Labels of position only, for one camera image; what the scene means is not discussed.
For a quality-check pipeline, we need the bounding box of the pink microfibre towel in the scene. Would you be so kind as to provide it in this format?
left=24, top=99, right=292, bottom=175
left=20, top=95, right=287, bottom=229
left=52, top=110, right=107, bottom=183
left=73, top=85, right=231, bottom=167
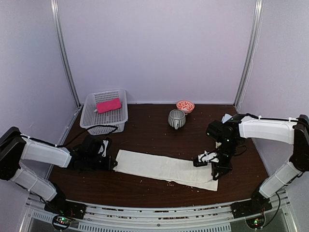
left=96, top=98, right=121, bottom=114

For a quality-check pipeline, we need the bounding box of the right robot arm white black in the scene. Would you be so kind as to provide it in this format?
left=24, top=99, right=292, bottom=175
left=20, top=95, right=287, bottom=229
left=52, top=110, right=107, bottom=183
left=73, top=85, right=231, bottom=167
left=197, top=113, right=309, bottom=215

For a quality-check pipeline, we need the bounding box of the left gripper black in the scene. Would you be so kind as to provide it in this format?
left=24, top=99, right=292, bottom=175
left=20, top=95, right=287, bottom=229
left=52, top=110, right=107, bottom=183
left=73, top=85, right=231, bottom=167
left=85, top=155, right=117, bottom=171

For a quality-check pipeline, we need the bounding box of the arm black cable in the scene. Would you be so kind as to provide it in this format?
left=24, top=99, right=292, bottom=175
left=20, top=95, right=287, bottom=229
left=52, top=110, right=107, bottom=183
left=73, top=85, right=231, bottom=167
left=235, top=142, right=307, bottom=229
left=56, top=124, right=119, bottom=148

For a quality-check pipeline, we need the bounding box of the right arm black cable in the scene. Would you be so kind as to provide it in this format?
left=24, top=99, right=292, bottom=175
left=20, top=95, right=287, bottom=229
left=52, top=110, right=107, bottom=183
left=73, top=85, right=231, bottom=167
left=235, top=142, right=307, bottom=229

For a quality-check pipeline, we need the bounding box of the grey striped ceramic mug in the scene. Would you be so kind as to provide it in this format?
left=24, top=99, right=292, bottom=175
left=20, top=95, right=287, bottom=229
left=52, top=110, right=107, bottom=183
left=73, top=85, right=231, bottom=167
left=168, top=109, right=186, bottom=130

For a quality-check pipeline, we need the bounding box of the right aluminium corner post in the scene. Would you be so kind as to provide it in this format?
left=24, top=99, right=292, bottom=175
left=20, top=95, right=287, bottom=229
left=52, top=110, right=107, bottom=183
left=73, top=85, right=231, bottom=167
left=234, top=0, right=264, bottom=111

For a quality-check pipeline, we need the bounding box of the aluminium corner post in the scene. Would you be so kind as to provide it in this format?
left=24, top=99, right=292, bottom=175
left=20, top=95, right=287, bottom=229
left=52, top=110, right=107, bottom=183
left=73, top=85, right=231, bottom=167
left=234, top=0, right=264, bottom=111
left=50, top=0, right=81, bottom=108

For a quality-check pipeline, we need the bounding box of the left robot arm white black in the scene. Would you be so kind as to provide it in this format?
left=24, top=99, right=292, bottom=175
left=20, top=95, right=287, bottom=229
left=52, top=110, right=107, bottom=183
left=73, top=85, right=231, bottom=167
left=0, top=126, right=117, bottom=215

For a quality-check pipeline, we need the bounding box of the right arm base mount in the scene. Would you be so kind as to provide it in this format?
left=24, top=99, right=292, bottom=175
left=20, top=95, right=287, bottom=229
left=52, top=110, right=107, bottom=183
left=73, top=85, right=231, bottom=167
left=230, top=200, right=272, bottom=218

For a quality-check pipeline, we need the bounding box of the yellow green patterned towel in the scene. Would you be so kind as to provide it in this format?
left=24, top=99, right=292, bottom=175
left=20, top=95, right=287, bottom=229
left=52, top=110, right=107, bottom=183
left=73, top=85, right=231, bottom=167
left=215, top=142, right=222, bottom=148

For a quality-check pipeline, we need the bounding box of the aluminium front rail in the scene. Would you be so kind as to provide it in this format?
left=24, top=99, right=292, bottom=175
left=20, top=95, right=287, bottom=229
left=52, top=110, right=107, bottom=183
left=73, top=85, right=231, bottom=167
left=18, top=190, right=297, bottom=232

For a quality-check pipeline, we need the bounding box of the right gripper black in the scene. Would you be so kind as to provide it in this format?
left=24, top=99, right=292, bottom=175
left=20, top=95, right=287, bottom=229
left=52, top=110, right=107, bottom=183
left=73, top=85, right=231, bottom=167
left=212, top=139, right=239, bottom=181

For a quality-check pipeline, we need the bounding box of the light blue towel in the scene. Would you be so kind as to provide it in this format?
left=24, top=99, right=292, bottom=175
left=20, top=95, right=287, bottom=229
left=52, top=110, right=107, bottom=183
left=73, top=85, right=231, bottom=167
left=221, top=114, right=233, bottom=123

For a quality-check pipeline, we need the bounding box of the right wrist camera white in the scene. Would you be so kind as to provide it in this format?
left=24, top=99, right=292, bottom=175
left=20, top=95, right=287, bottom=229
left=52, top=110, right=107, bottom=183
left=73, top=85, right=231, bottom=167
left=193, top=150, right=219, bottom=167

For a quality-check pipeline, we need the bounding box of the beige towel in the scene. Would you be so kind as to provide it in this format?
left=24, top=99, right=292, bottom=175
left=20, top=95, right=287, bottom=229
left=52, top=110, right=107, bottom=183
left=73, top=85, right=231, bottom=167
left=113, top=150, right=218, bottom=191

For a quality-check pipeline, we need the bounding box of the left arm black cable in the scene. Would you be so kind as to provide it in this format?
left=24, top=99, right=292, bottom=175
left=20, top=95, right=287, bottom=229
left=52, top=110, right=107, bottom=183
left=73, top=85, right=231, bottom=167
left=56, top=124, right=119, bottom=148

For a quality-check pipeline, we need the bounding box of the white perforated plastic basket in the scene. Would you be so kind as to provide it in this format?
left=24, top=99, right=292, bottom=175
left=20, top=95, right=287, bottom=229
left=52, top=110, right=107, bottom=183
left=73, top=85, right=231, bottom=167
left=80, top=89, right=128, bottom=135

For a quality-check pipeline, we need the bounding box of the red white patterned bowl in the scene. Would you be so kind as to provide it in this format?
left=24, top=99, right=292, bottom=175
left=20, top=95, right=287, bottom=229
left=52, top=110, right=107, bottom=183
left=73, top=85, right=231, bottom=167
left=176, top=100, right=195, bottom=114

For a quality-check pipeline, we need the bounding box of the left aluminium corner post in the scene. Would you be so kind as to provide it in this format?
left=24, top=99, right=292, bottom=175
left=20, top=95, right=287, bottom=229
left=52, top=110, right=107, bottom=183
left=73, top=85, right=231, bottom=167
left=50, top=0, right=81, bottom=108

